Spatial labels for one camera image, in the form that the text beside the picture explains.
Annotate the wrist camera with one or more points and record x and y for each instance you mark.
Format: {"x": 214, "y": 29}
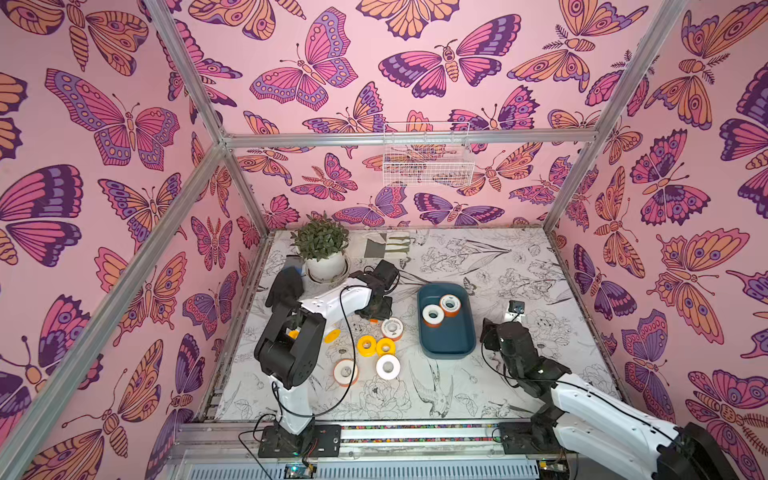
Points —
{"x": 516, "y": 308}
{"x": 387, "y": 274}

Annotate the aluminium front rail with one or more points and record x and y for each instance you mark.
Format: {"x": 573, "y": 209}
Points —
{"x": 458, "y": 449}

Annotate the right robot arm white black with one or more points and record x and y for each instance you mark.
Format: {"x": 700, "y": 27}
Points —
{"x": 581, "y": 419}

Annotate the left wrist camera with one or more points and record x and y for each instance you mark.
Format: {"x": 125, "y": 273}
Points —
{"x": 387, "y": 274}

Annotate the orange rim white tape roll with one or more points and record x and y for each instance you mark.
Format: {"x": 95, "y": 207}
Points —
{"x": 345, "y": 372}

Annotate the white tape roll front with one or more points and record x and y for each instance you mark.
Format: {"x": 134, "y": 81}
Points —
{"x": 388, "y": 367}

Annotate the white wire basket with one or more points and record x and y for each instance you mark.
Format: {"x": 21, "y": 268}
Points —
{"x": 419, "y": 157}

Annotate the folded green white cloth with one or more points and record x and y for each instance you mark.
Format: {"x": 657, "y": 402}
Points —
{"x": 387, "y": 245}

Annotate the yellow tape roll left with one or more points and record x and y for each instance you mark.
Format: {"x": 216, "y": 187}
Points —
{"x": 367, "y": 346}

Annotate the black work glove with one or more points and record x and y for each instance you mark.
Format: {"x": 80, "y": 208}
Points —
{"x": 287, "y": 287}

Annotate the teal plastic storage box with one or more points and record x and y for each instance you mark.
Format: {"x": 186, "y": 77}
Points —
{"x": 456, "y": 337}

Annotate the small yellow white tape roll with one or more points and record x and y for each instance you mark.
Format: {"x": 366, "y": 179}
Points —
{"x": 332, "y": 336}

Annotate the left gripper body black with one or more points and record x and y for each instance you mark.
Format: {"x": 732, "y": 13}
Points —
{"x": 384, "y": 310}

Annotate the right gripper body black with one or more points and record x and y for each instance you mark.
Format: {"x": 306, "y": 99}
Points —
{"x": 492, "y": 335}

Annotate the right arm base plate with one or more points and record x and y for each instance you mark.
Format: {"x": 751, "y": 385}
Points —
{"x": 527, "y": 438}

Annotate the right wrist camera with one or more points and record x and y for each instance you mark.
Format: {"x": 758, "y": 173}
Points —
{"x": 516, "y": 308}

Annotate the potted green plant white pot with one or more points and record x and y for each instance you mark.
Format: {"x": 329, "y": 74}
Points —
{"x": 321, "y": 243}

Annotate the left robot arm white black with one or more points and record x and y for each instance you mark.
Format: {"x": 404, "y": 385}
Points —
{"x": 290, "y": 344}

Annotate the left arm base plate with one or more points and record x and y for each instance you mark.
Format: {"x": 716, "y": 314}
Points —
{"x": 316, "y": 441}

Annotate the yellow tape roll right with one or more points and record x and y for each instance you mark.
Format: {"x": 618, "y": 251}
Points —
{"x": 386, "y": 346}

